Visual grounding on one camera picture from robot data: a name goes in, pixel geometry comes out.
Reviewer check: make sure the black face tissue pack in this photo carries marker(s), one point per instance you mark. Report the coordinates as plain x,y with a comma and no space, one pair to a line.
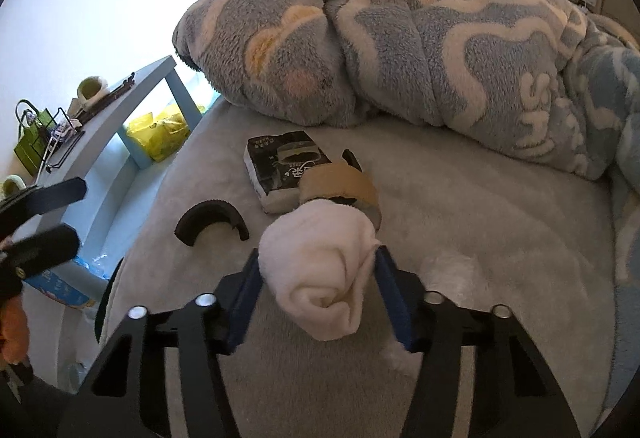
275,164

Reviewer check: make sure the bed with grey cover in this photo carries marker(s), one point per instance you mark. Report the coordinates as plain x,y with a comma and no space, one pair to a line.
544,239

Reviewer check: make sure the wooden sticks bundle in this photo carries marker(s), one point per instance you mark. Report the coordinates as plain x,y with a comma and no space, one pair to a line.
115,94

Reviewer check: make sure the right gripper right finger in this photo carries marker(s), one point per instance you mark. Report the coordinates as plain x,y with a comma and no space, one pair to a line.
514,392

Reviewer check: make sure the yellow plastic bag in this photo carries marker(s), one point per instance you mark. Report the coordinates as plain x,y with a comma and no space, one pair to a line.
159,135

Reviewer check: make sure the green slipper far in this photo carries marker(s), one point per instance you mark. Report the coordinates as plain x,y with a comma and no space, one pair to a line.
90,91

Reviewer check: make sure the person's left hand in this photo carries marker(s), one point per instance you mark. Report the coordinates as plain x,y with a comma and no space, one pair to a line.
14,331

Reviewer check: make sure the green gift bag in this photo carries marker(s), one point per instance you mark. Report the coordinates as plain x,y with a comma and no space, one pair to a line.
34,130

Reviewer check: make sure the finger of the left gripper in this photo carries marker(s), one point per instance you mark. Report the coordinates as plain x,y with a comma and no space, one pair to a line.
37,201
45,250

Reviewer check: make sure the blue box on floor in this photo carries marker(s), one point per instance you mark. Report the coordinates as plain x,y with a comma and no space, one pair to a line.
51,285

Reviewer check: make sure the black curved plastic piece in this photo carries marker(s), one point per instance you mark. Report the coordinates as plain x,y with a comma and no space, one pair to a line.
203,215

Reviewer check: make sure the black wire stand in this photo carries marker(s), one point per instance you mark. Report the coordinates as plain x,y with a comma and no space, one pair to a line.
63,132

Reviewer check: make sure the light blue low table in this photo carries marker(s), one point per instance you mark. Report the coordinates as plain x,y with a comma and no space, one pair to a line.
122,182

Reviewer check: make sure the white sock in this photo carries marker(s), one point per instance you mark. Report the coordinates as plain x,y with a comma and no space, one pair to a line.
317,262

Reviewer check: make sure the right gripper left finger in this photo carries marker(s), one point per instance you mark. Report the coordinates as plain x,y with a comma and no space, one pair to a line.
124,393

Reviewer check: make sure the blue wavy fleece blanket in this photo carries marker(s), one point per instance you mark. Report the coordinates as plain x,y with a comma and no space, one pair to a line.
532,79

